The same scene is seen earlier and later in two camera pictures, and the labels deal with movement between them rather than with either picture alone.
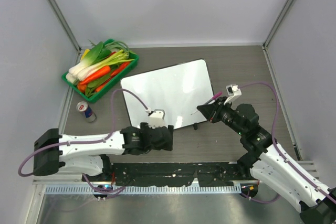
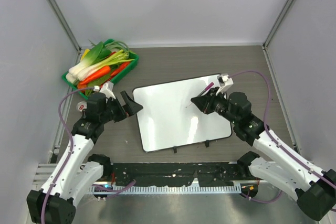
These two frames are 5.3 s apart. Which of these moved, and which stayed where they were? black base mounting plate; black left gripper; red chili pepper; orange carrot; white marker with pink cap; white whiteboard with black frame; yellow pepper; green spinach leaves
Moved: white whiteboard with black frame; white marker with pink cap; black left gripper
Stayed: green spinach leaves; black base mounting plate; red chili pepper; yellow pepper; orange carrot
